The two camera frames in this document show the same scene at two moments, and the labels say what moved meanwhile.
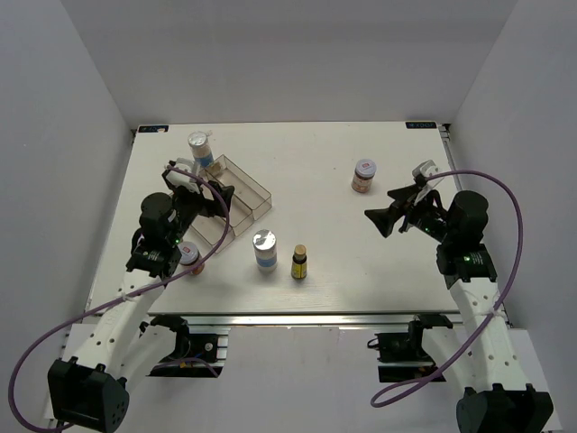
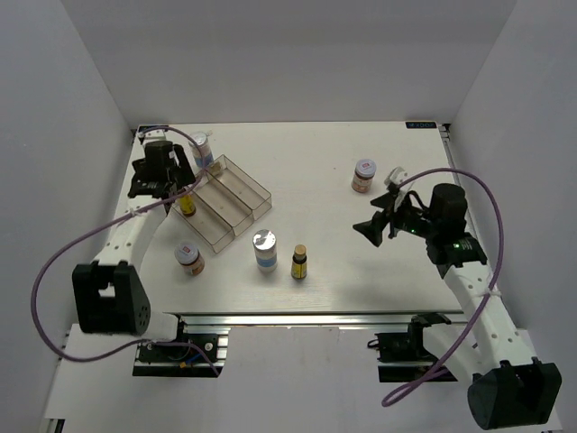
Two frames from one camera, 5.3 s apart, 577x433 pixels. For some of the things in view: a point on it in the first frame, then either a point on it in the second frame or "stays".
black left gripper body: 188,205 → 182,175
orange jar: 190,256 stays
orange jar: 364,171 stays
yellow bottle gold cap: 298,264 stays
